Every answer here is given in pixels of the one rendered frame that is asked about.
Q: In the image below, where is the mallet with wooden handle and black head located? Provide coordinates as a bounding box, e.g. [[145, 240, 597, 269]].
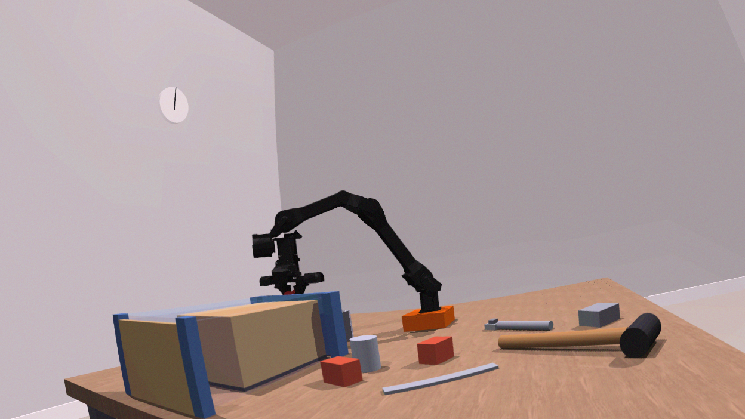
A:
[[498, 313, 661, 358]]

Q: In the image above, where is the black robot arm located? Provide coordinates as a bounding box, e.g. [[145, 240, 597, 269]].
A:
[[252, 190, 442, 313]]

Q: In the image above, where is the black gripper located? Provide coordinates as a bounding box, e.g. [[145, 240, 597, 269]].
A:
[[260, 254, 324, 295]]

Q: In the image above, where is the pale grey flat bar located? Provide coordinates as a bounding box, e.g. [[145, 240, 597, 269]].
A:
[[383, 363, 499, 395]]

